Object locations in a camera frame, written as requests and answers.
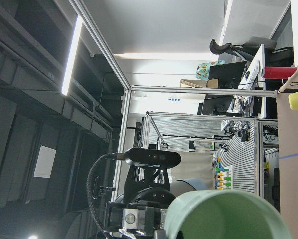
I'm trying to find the black office chair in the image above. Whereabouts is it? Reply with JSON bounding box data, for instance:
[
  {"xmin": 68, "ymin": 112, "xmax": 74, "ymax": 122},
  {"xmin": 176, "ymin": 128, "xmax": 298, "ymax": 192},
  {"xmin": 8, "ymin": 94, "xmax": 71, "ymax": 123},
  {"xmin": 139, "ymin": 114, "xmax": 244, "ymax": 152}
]
[{"xmin": 209, "ymin": 36, "xmax": 277, "ymax": 62}]

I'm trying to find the wooden rack handle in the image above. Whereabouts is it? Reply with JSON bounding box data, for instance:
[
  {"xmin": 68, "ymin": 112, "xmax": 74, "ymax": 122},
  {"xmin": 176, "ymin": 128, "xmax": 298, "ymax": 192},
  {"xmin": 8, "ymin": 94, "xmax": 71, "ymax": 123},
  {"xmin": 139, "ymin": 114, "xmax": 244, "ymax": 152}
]
[{"xmin": 278, "ymin": 66, "xmax": 298, "ymax": 93}]

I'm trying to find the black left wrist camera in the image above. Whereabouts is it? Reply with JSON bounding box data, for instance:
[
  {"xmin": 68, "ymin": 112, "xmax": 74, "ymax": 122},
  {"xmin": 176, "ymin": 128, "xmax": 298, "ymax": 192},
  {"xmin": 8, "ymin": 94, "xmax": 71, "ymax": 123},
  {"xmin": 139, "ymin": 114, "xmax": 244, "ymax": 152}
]
[{"xmin": 114, "ymin": 148, "xmax": 181, "ymax": 169}]

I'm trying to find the aluminium frame post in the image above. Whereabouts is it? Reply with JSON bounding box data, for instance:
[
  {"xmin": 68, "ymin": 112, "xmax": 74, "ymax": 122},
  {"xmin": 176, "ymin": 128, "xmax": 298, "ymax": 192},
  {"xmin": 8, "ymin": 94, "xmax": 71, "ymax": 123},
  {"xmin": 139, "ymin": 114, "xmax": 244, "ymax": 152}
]
[{"xmin": 131, "ymin": 85, "xmax": 278, "ymax": 98}]

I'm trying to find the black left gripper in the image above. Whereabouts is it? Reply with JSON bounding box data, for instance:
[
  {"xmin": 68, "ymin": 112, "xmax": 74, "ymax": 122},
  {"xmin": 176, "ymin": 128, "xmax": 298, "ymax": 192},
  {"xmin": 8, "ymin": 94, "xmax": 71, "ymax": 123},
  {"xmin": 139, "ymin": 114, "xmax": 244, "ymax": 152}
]
[{"xmin": 106, "ymin": 166, "xmax": 175, "ymax": 239}]

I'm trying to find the light green cup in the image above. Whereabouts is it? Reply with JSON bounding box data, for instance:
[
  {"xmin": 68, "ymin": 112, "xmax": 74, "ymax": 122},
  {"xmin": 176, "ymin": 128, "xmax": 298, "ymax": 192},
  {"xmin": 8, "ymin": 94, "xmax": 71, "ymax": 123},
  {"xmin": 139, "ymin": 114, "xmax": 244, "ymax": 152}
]
[{"xmin": 164, "ymin": 189, "xmax": 292, "ymax": 239}]

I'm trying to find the red tube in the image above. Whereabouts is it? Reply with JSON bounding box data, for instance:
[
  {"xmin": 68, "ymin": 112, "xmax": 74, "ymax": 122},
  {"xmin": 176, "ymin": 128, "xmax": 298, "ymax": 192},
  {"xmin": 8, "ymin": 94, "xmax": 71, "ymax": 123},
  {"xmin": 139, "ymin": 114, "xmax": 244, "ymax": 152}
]
[{"xmin": 261, "ymin": 67, "xmax": 297, "ymax": 79}]

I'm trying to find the ceiling light strip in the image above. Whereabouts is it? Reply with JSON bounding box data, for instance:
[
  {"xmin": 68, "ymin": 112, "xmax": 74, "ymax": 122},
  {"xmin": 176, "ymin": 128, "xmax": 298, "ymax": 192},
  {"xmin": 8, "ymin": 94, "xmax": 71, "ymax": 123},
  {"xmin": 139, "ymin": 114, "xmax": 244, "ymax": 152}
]
[{"xmin": 61, "ymin": 16, "xmax": 83, "ymax": 96}]

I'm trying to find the black monitor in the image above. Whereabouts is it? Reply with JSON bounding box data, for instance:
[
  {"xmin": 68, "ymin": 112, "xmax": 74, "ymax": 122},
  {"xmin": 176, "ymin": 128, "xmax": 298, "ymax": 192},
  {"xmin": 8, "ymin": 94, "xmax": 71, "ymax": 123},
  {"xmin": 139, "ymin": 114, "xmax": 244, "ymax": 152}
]
[{"xmin": 208, "ymin": 61, "xmax": 247, "ymax": 89}]

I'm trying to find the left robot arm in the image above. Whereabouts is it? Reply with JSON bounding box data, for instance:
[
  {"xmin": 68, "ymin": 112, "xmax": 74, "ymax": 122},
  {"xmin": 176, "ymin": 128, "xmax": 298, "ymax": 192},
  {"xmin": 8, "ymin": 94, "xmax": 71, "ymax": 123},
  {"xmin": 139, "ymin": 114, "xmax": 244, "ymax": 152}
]
[{"xmin": 103, "ymin": 166, "xmax": 205, "ymax": 239}]

